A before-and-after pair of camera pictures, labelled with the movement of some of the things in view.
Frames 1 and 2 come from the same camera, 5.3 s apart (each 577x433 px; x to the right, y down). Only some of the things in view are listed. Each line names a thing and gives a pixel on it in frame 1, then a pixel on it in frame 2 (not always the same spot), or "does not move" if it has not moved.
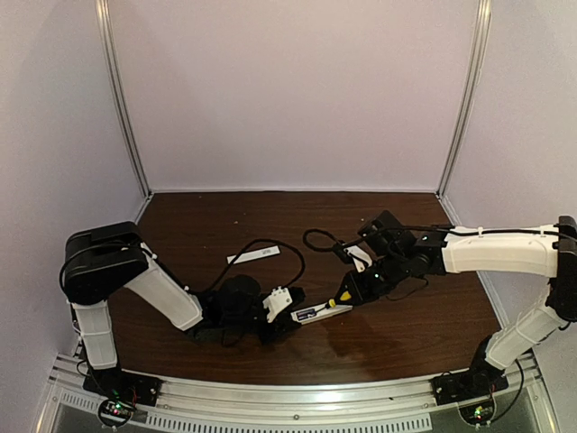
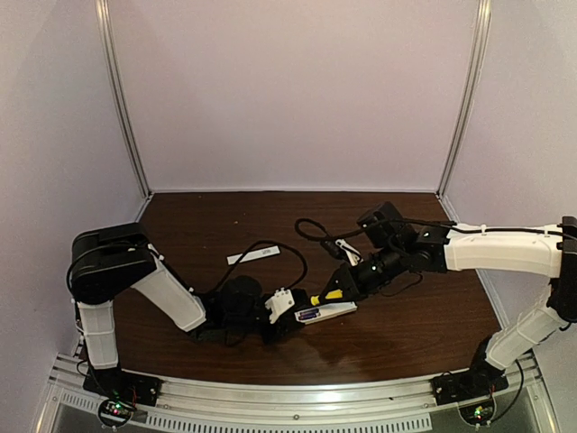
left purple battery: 313,311 does not move
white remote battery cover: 254,254 does not move
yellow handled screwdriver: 331,304 → 335,294
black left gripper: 279,327 does not move
